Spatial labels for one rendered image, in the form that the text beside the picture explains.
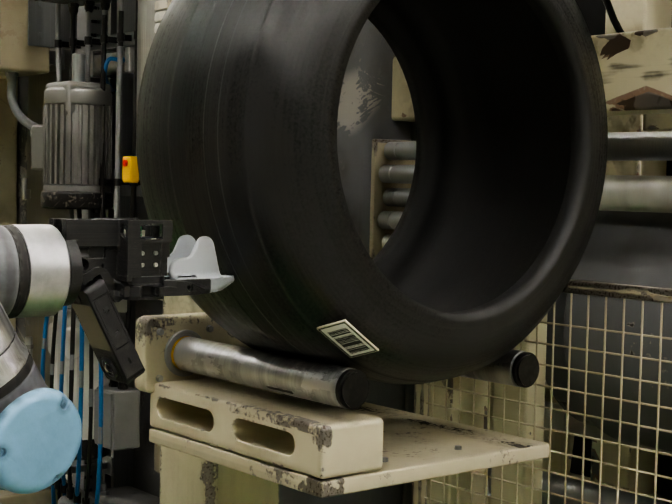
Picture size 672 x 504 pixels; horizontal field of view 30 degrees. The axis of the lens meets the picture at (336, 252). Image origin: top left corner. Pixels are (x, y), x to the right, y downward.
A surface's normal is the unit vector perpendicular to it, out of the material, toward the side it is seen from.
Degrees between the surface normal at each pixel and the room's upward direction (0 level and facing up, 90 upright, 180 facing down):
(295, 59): 78
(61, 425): 98
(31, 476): 99
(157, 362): 90
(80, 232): 90
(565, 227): 59
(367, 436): 90
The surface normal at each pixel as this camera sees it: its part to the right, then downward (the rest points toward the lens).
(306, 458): -0.77, 0.02
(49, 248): 0.55, -0.50
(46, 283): 0.62, 0.24
